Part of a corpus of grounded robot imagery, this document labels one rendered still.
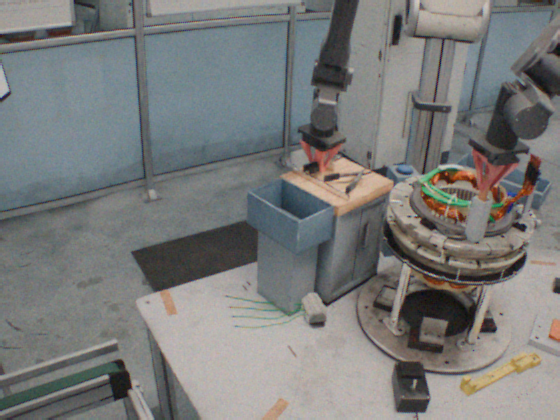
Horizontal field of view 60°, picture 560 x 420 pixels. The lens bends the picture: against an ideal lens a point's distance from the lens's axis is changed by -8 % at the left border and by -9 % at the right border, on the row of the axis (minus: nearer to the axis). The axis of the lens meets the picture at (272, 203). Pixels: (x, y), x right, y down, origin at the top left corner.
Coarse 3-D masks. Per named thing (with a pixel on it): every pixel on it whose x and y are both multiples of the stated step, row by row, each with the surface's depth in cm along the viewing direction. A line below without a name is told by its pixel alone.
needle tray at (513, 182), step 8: (464, 160) 142; (472, 160) 143; (464, 168) 134; (472, 168) 143; (512, 176) 136; (520, 176) 135; (504, 184) 128; (512, 184) 127; (520, 184) 135; (536, 184) 132; (544, 184) 131; (512, 192) 127; (536, 192) 132; (544, 192) 124; (520, 200) 127; (536, 200) 124; (544, 200) 129; (536, 208) 125
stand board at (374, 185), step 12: (300, 168) 130; (336, 168) 131; (348, 168) 131; (360, 168) 131; (288, 180) 124; (300, 180) 124; (336, 180) 125; (348, 180) 125; (372, 180) 126; (384, 180) 126; (312, 192) 119; (324, 192) 120; (360, 192) 120; (372, 192) 121; (384, 192) 125; (336, 204) 115; (348, 204) 116; (360, 204) 119
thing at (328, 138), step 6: (300, 126) 123; (306, 126) 123; (312, 126) 119; (300, 132) 123; (306, 132) 121; (312, 132) 120; (318, 132) 119; (324, 132) 118; (330, 132) 119; (336, 132) 122; (312, 138) 120; (318, 138) 119; (324, 138) 119; (330, 138) 119; (336, 138) 119; (342, 138) 119; (324, 144) 118; (330, 144) 117
